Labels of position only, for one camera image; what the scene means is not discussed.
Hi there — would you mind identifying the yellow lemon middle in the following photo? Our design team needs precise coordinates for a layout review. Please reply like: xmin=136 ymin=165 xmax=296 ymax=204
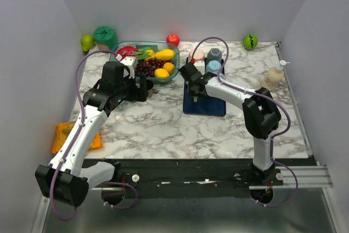
xmin=143 ymin=49 xmax=155 ymax=61

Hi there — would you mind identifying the yellow lemon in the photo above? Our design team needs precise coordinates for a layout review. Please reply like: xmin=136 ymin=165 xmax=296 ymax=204
xmin=143 ymin=49 xmax=155 ymax=61
xmin=154 ymin=68 xmax=170 ymax=78

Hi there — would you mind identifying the pink mug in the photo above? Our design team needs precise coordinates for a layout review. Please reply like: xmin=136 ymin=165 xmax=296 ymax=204
xmin=189 ymin=49 xmax=205 ymax=61

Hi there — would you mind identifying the green wrapped jar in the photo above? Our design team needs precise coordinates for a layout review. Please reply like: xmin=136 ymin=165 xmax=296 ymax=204
xmin=93 ymin=26 xmax=118 ymax=50

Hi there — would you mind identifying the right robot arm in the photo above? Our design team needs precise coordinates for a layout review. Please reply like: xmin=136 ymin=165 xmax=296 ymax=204
xmin=179 ymin=62 xmax=281 ymax=185

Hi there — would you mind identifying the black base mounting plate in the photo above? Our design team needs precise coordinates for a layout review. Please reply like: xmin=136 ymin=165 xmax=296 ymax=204
xmin=81 ymin=157 xmax=298 ymax=200

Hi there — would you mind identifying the dark blue tray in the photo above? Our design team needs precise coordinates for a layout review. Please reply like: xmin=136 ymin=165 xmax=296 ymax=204
xmin=183 ymin=58 xmax=226 ymax=117

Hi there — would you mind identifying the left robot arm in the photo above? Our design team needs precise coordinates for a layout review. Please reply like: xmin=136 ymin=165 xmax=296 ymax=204
xmin=35 ymin=57 xmax=148 ymax=207

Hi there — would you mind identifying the orange snack bag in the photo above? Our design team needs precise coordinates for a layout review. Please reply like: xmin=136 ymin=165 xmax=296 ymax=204
xmin=51 ymin=122 xmax=103 ymax=154

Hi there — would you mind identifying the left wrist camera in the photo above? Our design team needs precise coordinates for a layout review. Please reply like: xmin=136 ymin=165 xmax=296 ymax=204
xmin=115 ymin=54 xmax=138 ymax=79

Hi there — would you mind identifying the pale grey-blue mug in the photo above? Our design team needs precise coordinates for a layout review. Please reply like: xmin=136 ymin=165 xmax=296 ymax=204
xmin=194 ymin=60 xmax=205 ymax=75

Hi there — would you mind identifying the green pear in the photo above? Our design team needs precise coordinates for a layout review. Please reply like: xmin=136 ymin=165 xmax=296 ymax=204
xmin=81 ymin=35 xmax=95 ymax=52

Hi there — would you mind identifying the cream soap pump bottle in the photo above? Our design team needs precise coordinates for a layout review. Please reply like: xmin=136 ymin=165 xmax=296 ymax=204
xmin=261 ymin=60 xmax=289 ymax=91

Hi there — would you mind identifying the yellow mango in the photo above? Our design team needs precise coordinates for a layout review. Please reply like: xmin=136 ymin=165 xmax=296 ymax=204
xmin=155 ymin=49 xmax=176 ymax=61

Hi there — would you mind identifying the large blue butterfly mug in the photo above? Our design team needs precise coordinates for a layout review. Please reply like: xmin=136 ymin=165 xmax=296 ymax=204
xmin=219 ymin=73 xmax=225 ymax=80

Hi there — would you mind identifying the red apple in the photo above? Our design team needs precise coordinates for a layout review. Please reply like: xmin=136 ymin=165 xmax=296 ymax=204
xmin=166 ymin=34 xmax=180 ymax=46

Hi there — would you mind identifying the teal green wide mug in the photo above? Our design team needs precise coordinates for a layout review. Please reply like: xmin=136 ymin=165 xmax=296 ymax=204
xmin=118 ymin=101 xmax=125 ymax=111

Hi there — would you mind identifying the purple grape bunch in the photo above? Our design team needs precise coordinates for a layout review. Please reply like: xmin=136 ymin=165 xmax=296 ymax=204
xmin=135 ymin=58 xmax=166 ymax=77

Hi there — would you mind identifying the red dragon fruit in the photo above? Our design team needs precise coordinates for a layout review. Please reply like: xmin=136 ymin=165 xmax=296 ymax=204
xmin=116 ymin=46 xmax=151 ymax=61

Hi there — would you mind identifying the brown striped mug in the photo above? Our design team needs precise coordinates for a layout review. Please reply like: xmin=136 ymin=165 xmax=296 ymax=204
xmin=147 ymin=80 xmax=159 ymax=98

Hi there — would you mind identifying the teal plastic fruit basket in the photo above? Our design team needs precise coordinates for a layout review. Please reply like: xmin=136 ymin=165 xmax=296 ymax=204
xmin=112 ymin=41 xmax=180 ymax=84

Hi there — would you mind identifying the dark grey faceted mug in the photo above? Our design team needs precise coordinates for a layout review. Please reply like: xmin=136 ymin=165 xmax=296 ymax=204
xmin=207 ymin=48 xmax=222 ymax=63

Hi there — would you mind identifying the yellow lemon front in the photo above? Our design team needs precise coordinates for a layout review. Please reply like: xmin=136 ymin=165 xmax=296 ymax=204
xmin=154 ymin=68 xmax=170 ymax=78

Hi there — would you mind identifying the small orange fruit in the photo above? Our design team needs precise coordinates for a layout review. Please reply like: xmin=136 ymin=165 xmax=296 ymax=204
xmin=163 ymin=62 xmax=176 ymax=75

